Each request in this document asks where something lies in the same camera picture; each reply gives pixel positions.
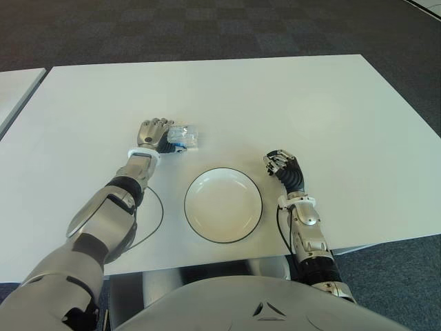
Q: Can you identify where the silver robot torso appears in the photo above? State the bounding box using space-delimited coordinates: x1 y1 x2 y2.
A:
113 257 411 331

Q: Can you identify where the white plate black rim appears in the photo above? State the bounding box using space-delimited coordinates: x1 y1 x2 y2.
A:
183 167 265 243

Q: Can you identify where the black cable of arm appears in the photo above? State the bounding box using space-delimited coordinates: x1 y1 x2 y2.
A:
275 204 301 281
127 185 165 251

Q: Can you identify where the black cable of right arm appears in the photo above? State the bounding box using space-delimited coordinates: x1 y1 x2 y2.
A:
275 204 301 281

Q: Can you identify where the left robot hand black silver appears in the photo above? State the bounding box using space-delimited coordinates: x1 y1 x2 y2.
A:
136 117 187 155

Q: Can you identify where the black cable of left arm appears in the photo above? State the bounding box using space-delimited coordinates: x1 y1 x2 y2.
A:
127 185 165 251

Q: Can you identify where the right robot hand black silver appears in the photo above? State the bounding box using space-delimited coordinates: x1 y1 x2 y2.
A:
263 148 307 194

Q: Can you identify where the clear plastic packet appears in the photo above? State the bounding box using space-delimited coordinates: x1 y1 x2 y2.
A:
167 124 201 150

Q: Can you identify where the neighbouring white table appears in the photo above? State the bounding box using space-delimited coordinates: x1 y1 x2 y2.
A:
0 68 48 139

